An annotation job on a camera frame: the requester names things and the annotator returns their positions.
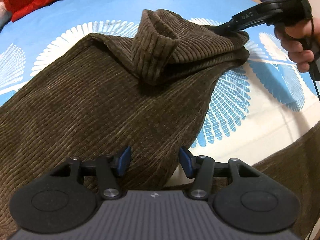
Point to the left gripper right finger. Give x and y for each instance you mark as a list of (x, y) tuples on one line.
[(201, 169)]

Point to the blue white patterned bedsheet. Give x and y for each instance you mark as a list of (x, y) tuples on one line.
[(266, 97)]

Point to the brown corduroy pants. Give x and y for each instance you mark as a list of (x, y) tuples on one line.
[(150, 92)]

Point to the cream folded fleece blanket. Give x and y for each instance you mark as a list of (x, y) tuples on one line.
[(5, 15)]

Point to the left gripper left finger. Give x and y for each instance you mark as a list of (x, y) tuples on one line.
[(109, 171)]

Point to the person's right hand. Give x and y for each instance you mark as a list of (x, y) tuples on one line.
[(289, 37)]

